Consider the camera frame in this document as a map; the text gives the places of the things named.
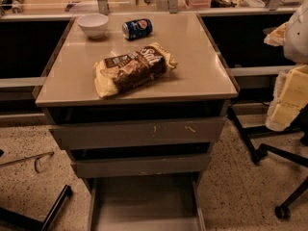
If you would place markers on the grey open bottom drawer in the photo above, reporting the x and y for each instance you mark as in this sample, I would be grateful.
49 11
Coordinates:
145 203

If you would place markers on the black metal frame leg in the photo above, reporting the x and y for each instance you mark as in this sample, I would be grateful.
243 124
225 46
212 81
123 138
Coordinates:
40 222

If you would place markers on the grey middle drawer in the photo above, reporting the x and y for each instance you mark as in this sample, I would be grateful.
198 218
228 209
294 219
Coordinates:
141 165

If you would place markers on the blue pepsi can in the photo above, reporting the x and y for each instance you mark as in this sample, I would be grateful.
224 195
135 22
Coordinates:
137 29

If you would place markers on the thin metal rod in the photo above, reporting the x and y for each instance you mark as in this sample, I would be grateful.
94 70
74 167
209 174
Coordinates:
50 153

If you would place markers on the grey top drawer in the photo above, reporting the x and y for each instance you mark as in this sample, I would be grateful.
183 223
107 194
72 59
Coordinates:
137 133

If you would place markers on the white ceramic bowl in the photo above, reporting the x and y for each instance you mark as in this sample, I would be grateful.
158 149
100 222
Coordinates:
94 25

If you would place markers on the grey drawer cabinet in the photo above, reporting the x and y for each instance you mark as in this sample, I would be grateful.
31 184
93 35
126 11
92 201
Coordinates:
198 87

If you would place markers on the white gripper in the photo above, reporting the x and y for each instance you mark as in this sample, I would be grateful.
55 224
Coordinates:
297 38

